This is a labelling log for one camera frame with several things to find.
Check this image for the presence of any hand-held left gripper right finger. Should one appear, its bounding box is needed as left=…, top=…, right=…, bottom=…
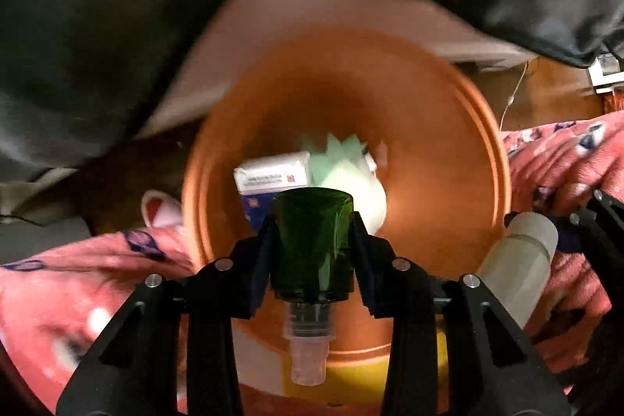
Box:
left=351, top=210, right=572, bottom=416

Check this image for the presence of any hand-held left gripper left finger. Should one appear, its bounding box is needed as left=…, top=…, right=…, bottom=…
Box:
left=56, top=215, right=275, bottom=416

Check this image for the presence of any translucent white bottle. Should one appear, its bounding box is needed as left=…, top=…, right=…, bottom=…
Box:
left=475, top=211, right=559, bottom=330

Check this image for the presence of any green pump bottle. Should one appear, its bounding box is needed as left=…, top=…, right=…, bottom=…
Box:
left=270, top=186, right=355, bottom=386

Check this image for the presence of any orange plastic basin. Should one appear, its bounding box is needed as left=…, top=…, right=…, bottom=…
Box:
left=181, top=28, right=512, bottom=361

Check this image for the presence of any crumpled green white paper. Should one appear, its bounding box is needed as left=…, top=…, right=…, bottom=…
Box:
left=305, top=133, right=388, bottom=236

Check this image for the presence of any white blue carton box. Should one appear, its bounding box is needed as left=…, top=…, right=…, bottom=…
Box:
left=233, top=151, right=313, bottom=234

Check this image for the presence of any yellow container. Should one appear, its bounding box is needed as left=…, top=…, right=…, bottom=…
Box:
left=280, top=328, right=449, bottom=398

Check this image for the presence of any white pink slipper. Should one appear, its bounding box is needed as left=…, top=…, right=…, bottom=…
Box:
left=141, top=190, right=184, bottom=230

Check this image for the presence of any white device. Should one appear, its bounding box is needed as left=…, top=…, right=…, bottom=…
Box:
left=587, top=52, right=624, bottom=95

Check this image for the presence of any pink printed blanket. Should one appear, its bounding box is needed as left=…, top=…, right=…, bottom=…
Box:
left=0, top=109, right=624, bottom=416

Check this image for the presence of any dark cloth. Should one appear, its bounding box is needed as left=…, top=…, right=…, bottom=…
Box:
left=0, top=0, right=624, bottom=227

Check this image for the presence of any white cable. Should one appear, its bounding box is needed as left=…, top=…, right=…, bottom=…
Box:
left=498, top=60, right=530, bottom=125

